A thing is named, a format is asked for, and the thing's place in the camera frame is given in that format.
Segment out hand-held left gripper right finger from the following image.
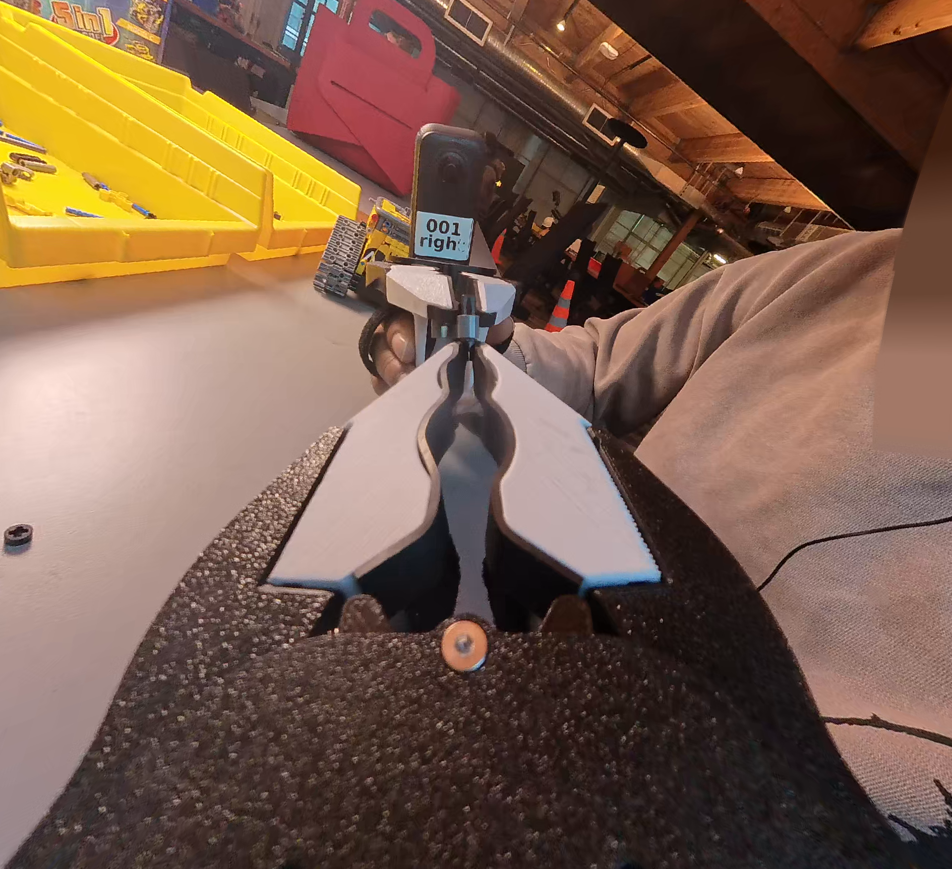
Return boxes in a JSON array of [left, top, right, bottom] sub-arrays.
[[472, 345, 663, 636]]

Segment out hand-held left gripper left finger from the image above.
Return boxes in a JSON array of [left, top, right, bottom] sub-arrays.
[[266, 343, 466, 636]]

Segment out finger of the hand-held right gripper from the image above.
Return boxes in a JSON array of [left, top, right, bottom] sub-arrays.
[[385, 264, 455, 366], [473, 278, 516, 348]]

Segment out light grey sleeve black axle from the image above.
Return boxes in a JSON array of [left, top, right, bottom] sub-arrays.
[[450, 295, 484, 346]]

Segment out person's right forearm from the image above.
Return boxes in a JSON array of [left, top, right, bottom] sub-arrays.
[[509, 230, 904, 439]]

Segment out grey desk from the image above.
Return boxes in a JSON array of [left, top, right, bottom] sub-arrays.
[[0, 244, 417, 848]]

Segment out person's right hand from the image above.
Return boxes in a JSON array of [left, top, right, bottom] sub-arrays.
[[364, 307, 432, 396]]

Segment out orange traffic cone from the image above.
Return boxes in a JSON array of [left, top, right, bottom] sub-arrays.
[[545, 279, 577, 333]]

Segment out yellow tracked toy robot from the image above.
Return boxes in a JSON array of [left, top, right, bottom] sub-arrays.
[[312, 197, 417, 305]]

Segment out person's beige sweatshirt torso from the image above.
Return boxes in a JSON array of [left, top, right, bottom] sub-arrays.
[[636, 393, 952, 844]]

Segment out scattered grey blue toy parts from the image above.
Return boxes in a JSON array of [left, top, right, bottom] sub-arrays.
[[0, 129, 159, 221]]

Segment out metal ceiling duct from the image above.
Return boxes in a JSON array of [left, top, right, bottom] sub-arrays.
[[398, 0, 670, 186]]

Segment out black clip microphone cable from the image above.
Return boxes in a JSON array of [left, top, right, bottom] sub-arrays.
[[755, 516, 952, 593]]

